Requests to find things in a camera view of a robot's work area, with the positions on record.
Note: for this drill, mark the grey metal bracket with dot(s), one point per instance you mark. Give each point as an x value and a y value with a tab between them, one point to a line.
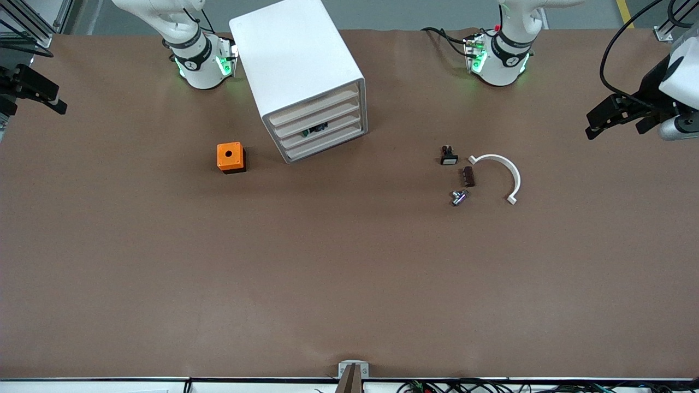
345	370

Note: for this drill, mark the dark brown terminal block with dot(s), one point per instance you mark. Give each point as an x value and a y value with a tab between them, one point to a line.
468	177

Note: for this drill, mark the aluminium frame profile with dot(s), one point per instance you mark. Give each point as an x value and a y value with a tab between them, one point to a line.
33	30
663	34

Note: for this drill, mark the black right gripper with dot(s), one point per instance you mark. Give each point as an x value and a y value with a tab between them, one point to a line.
15	79

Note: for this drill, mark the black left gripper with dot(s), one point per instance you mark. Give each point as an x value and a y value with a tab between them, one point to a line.
649	87

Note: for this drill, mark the white drawer with dividers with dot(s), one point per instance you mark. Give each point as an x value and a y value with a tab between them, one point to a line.
344	119

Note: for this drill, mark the black pushbutton with white cap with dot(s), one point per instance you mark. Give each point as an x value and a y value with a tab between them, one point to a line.
449	159

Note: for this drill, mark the chrome tee fitting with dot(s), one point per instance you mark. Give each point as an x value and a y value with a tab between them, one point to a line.
458	198

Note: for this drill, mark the orange box with hole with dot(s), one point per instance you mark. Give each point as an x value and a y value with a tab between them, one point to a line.
222	161

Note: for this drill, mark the red pushbutton switch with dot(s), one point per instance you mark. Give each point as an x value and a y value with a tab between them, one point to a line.
314	130

